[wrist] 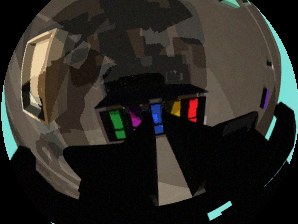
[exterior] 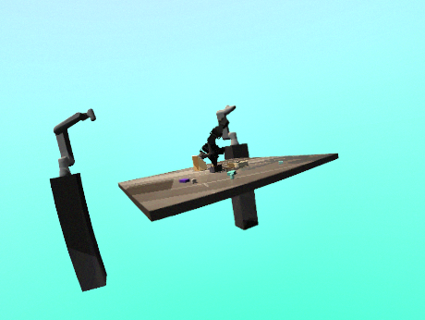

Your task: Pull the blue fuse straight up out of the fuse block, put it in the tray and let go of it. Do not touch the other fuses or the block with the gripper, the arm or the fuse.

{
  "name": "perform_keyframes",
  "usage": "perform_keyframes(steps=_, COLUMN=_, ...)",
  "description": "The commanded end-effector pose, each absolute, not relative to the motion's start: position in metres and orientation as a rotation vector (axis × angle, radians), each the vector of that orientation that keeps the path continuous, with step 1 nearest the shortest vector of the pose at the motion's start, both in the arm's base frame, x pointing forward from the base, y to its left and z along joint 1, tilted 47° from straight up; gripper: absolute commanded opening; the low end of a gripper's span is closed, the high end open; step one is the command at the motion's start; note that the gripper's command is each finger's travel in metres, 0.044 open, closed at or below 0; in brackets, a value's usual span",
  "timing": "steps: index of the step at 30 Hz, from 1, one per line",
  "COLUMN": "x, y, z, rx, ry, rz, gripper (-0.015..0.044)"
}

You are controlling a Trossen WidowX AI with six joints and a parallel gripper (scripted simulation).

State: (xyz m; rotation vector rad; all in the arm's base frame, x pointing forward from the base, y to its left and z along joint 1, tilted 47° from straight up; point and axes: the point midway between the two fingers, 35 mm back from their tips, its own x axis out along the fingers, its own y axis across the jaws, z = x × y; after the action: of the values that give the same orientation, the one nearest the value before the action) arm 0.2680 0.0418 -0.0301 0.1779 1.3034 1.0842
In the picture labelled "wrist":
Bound purple flat block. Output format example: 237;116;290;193
259;88;270;111

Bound small beige block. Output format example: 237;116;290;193
267;61;274;71

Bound turquoise rectangular block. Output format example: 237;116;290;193
220;0;239;8

